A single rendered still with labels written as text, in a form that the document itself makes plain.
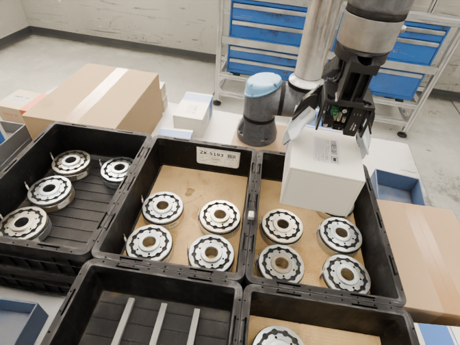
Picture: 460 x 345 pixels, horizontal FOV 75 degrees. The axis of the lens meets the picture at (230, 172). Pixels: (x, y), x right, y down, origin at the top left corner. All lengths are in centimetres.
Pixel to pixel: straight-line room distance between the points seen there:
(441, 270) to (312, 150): 46
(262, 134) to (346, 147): 55
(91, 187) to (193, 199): 28
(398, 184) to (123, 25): 335
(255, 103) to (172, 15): 270
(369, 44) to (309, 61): 54
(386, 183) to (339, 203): 69
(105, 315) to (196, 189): 38
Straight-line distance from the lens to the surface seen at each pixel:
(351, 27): 45
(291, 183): 52
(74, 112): 110
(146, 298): 69
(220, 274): 59
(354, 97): 48
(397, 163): 138
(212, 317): 67
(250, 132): 108
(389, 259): 73
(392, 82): 275
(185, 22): 361
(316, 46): 96
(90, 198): 89
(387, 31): 45
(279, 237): 74
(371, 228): 79
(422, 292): 80
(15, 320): 91
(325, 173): 50
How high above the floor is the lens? 145
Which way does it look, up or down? 43 degrees down
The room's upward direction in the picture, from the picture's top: 6 degrees clockwise
